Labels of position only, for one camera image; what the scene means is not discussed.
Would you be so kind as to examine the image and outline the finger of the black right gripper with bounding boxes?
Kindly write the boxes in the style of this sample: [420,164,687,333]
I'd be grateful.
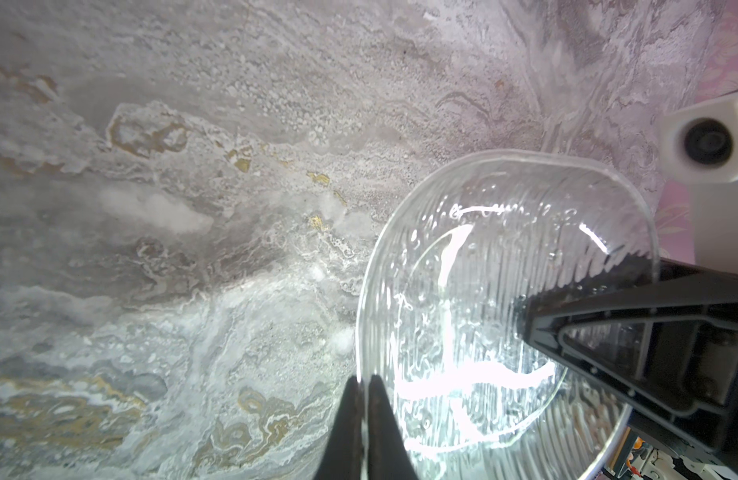
[521,257,738,474]

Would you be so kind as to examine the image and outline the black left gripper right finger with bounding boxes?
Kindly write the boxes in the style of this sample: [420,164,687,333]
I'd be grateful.
[367,375,419,480]

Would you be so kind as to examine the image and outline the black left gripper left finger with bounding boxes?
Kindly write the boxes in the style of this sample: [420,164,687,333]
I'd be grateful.
[314,376,365,480]

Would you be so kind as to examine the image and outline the small clear glass plate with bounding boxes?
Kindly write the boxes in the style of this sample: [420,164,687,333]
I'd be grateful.
[356,150,659,479]

